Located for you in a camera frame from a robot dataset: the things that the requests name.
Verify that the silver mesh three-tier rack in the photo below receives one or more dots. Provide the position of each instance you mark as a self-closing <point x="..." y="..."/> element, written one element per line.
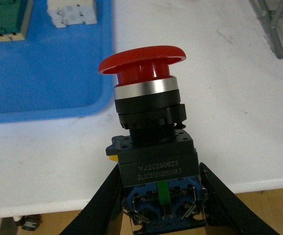
<point x="269" y="20"/>

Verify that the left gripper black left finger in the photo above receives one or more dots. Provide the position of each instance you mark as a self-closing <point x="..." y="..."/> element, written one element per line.
<point x="103" y="214"/>

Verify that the white circuit breaker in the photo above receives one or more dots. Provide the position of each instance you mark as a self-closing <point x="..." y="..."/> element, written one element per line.
<point x="71" y="12"/>

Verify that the green knife switch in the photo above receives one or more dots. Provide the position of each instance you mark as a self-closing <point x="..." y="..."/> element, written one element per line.
<point x="14" y="19"/>

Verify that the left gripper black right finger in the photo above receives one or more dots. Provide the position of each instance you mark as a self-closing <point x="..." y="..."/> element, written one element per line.
<point x="226" y="214"/>

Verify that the blue plastic tray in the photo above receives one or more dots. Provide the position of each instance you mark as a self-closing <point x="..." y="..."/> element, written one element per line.
<point x="53" y="73"/>

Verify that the red emergency stop button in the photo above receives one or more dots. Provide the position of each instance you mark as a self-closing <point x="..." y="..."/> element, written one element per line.
<point x="157" y="161"/>

